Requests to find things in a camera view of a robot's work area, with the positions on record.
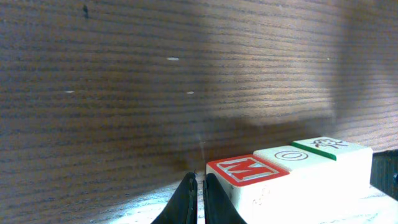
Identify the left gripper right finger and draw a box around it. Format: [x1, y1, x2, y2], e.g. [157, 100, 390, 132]
[203, 173, 246, 224]

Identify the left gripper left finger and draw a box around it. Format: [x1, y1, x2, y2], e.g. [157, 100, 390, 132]
[152, 172, 198, 224]

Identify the white block green side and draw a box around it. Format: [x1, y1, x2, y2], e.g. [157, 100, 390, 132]
[206, 154, 289, 223]

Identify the yellow block letter O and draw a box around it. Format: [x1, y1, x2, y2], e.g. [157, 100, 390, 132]
[253, 146, 337, 220]

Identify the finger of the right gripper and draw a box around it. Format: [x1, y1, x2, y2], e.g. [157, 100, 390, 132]
[370, 150, 398, 200]

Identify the white ladybug block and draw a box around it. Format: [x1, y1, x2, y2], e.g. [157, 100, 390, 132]
[292, 136, 373, 197]

